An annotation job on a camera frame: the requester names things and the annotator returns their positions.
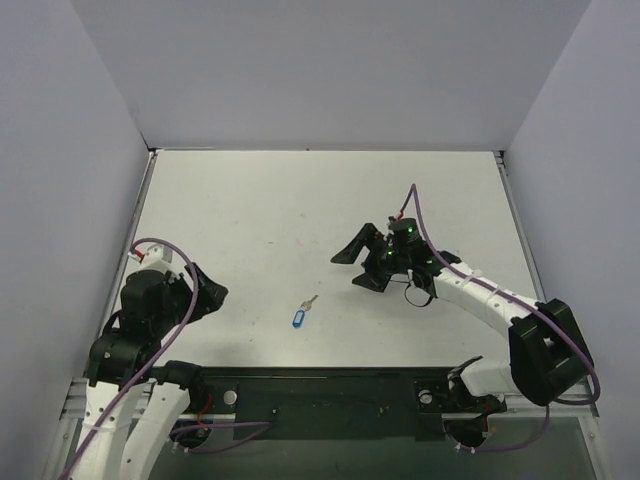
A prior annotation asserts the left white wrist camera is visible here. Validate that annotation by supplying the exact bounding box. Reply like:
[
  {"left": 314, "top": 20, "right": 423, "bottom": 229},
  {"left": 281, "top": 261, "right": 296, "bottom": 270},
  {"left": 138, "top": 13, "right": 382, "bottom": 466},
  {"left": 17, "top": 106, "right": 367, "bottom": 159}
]
[{"left": 128, "top": 243, "right": 172, "bottom": 274}]

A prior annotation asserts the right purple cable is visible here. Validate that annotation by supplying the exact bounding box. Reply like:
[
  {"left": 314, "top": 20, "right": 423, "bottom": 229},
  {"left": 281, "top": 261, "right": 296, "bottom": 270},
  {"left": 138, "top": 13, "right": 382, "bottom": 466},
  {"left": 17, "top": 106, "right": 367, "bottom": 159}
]
[{"left": 399, "top": 183, "right": 602, "bottom": 455}]

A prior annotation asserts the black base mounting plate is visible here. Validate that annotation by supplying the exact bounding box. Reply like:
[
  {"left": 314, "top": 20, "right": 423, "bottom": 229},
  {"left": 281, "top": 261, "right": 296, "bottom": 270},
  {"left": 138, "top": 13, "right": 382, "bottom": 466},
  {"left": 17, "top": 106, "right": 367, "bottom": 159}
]
[{"left": 186, "top": 367, "right": 506, "bottom": 441}]

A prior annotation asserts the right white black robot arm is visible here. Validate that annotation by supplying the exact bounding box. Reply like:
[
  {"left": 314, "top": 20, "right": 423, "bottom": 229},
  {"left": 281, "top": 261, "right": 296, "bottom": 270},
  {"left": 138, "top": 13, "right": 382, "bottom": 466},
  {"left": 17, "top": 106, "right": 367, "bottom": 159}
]
[{"left": 331, "top": 218, "right": 594, "bottom": 409}]

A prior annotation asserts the purple cable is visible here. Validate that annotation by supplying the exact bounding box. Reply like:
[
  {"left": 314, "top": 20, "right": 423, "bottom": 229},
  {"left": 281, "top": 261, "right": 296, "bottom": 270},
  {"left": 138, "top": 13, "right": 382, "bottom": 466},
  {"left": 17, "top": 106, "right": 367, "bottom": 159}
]
[
  {"left": 399, "top": 183, "right": 602, "bottom": 455},
  {"left": 59, "top": 238, "right": 274, "bottom": 480}
]

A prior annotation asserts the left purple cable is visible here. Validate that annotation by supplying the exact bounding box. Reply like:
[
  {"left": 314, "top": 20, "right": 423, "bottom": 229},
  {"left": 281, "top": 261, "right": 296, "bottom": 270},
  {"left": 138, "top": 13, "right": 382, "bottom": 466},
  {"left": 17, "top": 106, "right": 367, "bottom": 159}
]
[{"left": 59, "top": 238, "right": 274, "bottom": 480}]

